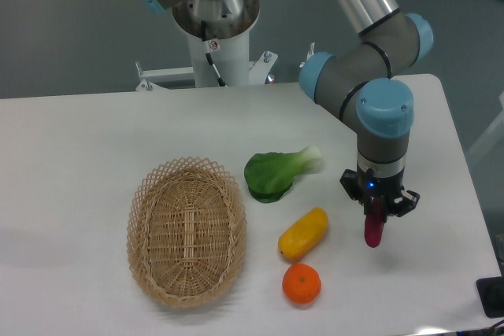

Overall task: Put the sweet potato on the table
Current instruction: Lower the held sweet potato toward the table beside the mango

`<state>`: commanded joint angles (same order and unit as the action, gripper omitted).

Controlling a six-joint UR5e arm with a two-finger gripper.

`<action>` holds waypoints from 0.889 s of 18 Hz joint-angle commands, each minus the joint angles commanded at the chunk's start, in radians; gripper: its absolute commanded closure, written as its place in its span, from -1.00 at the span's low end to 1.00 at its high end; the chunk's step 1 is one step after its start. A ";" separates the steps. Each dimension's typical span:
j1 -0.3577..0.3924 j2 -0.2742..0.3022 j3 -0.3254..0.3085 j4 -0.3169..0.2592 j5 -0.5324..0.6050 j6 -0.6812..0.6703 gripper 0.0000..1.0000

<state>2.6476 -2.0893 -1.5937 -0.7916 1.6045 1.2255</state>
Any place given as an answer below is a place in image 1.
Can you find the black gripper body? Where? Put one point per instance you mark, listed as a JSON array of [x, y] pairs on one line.
[[387, 185]]

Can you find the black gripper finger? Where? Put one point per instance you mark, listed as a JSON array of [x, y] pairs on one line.
[[359, 186], [405, 202]]

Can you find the purple sweet potato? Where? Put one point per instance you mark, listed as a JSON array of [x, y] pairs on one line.
[[374, 223]]

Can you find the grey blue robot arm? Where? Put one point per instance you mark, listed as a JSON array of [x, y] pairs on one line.
[[360, 89]]

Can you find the yellow mango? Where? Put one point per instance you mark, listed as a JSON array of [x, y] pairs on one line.
[[303, 235]]

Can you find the green bok choy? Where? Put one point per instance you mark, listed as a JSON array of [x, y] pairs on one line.
[[270, 175]]

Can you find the orange tangerine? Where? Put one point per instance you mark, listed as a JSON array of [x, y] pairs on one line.
[[301, 284]]

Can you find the black device at table edge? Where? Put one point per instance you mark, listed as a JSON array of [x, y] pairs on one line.
[[490, 291]]

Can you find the woven wicker basket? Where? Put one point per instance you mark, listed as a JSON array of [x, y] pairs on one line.
[[186, 234]]

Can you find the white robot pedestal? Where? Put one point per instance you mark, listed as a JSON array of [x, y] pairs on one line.
[[218, 37]]

